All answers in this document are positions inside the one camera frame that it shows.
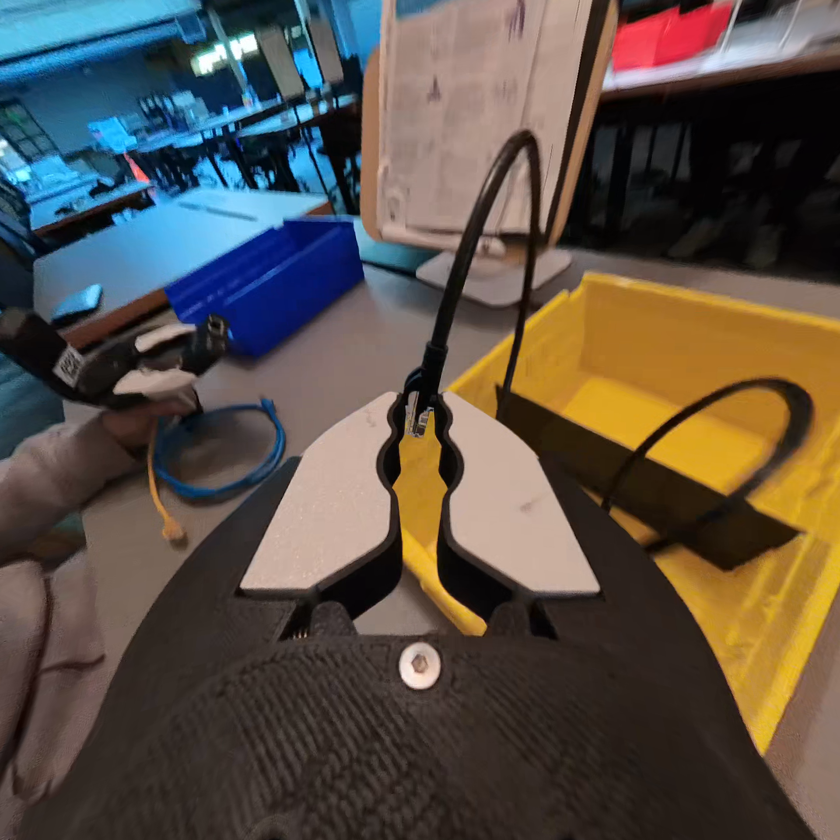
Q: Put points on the yellow plastic bin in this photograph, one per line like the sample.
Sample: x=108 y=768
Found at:
x=656 y=341

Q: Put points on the blue plastic bin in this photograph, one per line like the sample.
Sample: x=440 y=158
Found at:
x=275 y=295

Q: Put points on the person's left hand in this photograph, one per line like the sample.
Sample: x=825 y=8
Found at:
x=131 y=426

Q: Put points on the red storage bins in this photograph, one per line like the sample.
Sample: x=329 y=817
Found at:
x=663 y=36

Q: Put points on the wooden shelf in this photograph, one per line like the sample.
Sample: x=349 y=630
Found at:
x=754 y=72

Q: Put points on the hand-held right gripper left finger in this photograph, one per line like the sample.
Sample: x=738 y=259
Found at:
x=328 y=505

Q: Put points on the black ethernet splitter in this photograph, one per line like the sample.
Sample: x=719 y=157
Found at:
x=208 y=338

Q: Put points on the background work table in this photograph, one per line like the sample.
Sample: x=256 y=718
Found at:
x=85 y=200

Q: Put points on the grey stand base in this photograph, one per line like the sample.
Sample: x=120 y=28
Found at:
x=492 y=279

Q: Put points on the black bin divider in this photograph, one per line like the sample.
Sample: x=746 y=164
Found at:
x=656 y=485

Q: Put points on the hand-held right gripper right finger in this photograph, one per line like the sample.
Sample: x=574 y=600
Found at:
x=518 y=512

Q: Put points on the person's grey clothing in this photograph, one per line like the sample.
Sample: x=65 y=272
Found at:
x=33 y=656

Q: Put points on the brown document board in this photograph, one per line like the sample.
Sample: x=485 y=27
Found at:
x=371 y=131

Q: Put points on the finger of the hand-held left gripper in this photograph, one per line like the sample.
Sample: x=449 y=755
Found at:
x=163 y=338
x=157 y=384

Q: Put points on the teal box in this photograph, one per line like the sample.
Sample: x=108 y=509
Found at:
x=387 y=253

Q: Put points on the grey table with brown edge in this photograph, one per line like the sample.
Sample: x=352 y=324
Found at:
x=164 y=243

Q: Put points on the grey desk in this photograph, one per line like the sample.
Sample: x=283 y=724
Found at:
x=341 y=367

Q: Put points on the person's left forearm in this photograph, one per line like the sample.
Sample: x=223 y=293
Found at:
x=52 y=485

